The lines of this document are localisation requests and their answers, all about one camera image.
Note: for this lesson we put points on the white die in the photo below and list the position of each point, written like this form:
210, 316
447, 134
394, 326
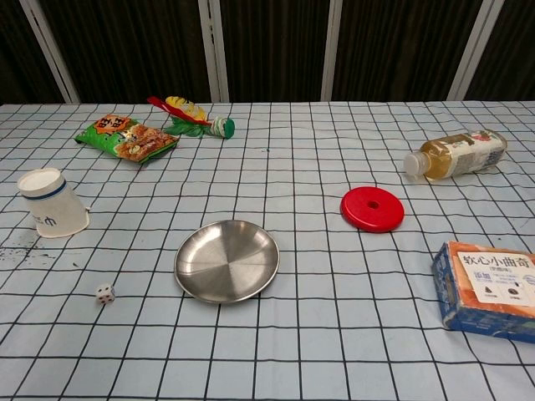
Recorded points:
105, 294

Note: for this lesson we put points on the white paper cup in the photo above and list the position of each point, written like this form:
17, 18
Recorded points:
50, 204

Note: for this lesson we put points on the silver metal plate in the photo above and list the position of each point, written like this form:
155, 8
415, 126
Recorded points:
227, 263

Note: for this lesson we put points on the colourful feather shuttlecock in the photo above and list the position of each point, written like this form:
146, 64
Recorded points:
188, 121

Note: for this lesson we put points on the red plastic disc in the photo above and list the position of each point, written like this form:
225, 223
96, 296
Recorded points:
388, 213

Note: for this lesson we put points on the green snack bag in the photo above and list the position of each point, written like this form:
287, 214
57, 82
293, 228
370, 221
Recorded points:
125, 140

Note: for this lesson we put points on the checked light blue tablecloth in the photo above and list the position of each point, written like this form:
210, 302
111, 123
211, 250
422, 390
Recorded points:
292, 355

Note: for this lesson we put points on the tea bottle with white cap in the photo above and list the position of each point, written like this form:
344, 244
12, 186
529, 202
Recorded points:
460, 154

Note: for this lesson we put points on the orange and blue cookie box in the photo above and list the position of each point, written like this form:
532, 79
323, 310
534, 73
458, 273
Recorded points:
489, 292

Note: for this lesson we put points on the white frame post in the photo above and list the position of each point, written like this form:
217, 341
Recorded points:
332, 50
50, 50
476, 50
213, 50

